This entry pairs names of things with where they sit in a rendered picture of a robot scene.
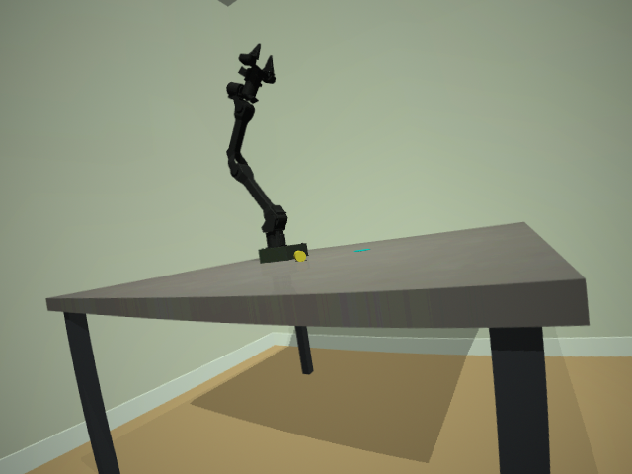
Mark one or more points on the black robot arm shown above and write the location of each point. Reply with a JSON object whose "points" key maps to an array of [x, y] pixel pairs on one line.
{"points": [[274, 215]]}

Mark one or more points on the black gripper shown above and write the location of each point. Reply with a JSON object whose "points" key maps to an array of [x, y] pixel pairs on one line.
{"points": [[256, 74]]}

